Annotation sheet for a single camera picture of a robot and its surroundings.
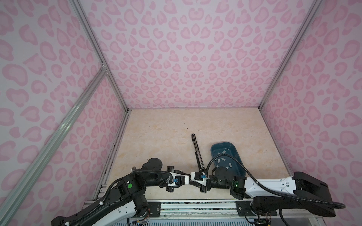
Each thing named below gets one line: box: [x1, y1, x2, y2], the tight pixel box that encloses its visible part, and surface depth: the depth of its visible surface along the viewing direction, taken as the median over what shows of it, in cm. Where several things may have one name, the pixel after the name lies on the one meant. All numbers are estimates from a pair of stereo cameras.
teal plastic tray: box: [210, 141, 247, 177], surface depth 92 cm
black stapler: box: [191, 133, 206, 174], surface depth 95 cm
